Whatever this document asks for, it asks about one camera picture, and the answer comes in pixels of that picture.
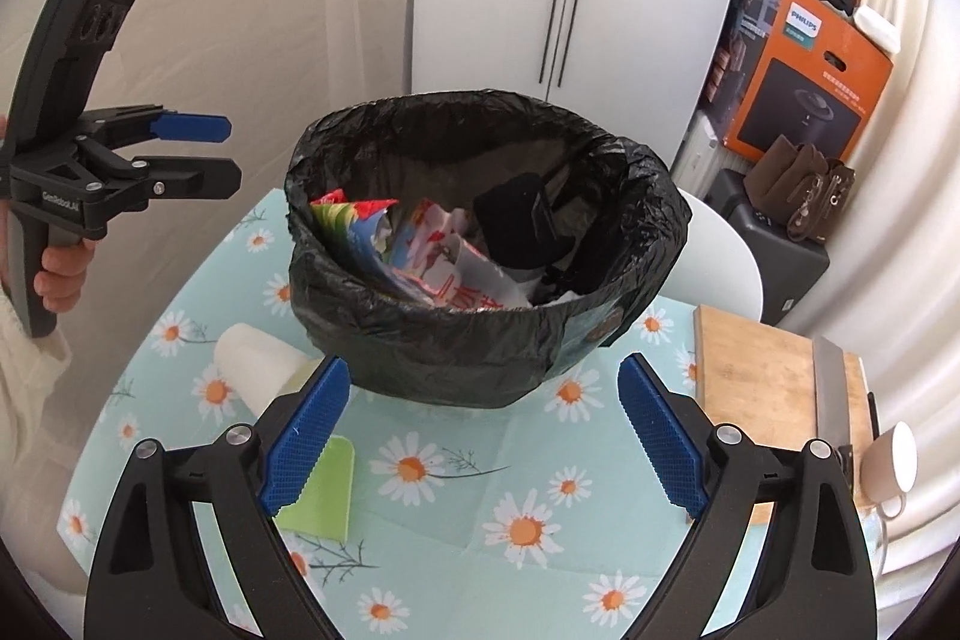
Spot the white small pouch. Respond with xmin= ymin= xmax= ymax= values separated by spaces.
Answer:
xmin=853 ymin=3 xmax=901 ymax=57

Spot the black round lid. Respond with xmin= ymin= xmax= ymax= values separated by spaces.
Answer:
xmin=473 ymin=172 xmax=571 ymax=269

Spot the black storage box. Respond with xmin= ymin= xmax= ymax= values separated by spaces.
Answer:
xmin=704 ymin=169 xmax=830 ymax=325

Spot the green plastic container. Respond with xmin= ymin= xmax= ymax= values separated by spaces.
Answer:
xmin=275 ymin=435 xmax=355 ymax=542

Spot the brown leather handbag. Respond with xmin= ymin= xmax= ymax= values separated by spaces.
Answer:
xmin=743 ymin=136 xmax=856 ymax=245

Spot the bamboo cutting board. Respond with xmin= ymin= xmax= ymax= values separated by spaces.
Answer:
xmin=693 ymin=302 xmax=875 ymax=525

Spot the daisy print blue tablecloth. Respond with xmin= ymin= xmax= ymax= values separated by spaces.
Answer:
xmin=57 ymin=191 xmax=698 ymax=638

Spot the steel cleaver black handle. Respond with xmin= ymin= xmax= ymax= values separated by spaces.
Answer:
xmin=812 ymin=336 xmax=854 ymax=487

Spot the trash bin with black bag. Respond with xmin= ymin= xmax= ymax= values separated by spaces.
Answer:
xmin=285 ymin=89 xmax=692 ymax=408

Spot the white paper cup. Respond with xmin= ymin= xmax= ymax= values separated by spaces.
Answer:
xmin=213 ymin=323 xmax=319 ymax=416

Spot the beige ceramic mug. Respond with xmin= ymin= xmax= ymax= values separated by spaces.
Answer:
xmin=859 ymin=422 xmax=919 ymax=521

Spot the beige curtain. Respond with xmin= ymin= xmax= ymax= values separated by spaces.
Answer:
xmin=2 ymin=0 xmax=405 ymax=594

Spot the clear printed plastic cup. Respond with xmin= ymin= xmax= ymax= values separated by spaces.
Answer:
xmin=389 ymin=200 xmax=530 ymax=310

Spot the orange Philips appliance box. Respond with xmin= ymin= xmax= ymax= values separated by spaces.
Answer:
xmin=700 ymin=0 xmax=893 ymax=163

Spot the red snack packet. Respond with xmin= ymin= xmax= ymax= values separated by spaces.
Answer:
xmin=311 ymin=188 xmax=398 ymax=280

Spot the person's left hand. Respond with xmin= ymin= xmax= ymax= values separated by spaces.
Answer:
xmin=0 ymin=198 xmax=98 ymax=315

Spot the white chair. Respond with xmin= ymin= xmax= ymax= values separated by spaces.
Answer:
xmin=661 ymin=190 xmax=763 ymax=321

